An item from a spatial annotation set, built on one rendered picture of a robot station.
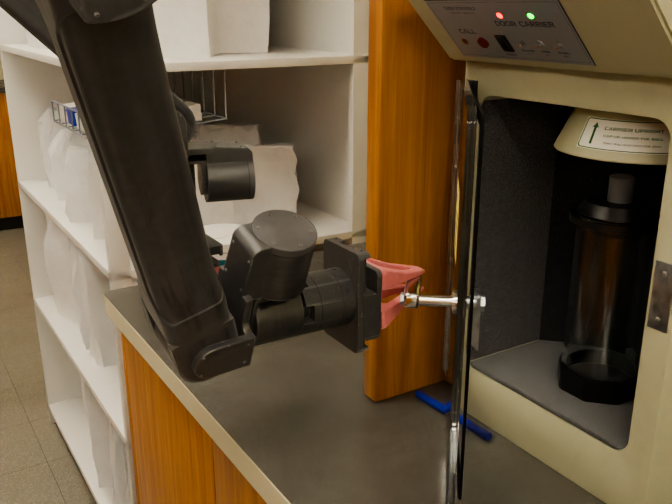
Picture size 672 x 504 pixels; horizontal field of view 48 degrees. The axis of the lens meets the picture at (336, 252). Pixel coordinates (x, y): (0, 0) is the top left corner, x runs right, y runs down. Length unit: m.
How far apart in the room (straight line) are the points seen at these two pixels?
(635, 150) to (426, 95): 0.29
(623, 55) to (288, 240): 0.35
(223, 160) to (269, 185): 1.02
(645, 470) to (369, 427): 0.35
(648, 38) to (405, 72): 0.35
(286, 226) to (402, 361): 0.48
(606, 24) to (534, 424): 0.49
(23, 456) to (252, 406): 1.87
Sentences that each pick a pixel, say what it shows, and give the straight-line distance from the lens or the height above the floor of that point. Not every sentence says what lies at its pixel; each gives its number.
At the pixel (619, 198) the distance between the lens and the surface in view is 0.92.
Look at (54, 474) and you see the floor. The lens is 2.75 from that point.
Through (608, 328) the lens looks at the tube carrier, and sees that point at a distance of 0.93.
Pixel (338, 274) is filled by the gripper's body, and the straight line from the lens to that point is 0.72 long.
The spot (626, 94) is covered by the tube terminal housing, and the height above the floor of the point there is 1.39.
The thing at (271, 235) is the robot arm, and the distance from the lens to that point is 0.63.
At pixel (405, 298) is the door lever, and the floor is 1.20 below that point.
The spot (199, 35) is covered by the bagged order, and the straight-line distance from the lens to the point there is 1.81.
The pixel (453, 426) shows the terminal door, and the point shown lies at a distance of 0.74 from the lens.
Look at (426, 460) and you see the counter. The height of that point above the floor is 0.94.
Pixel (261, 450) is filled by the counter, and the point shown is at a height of 0.94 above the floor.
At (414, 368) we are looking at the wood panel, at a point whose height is 0.98.
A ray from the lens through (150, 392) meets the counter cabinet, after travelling 1.46.
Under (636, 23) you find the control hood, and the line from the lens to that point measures 0.70.
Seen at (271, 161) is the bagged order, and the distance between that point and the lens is 1.93.
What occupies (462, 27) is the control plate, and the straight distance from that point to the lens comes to 0.86.
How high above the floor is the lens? 1.47
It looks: 18 degrees down
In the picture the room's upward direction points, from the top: straight up
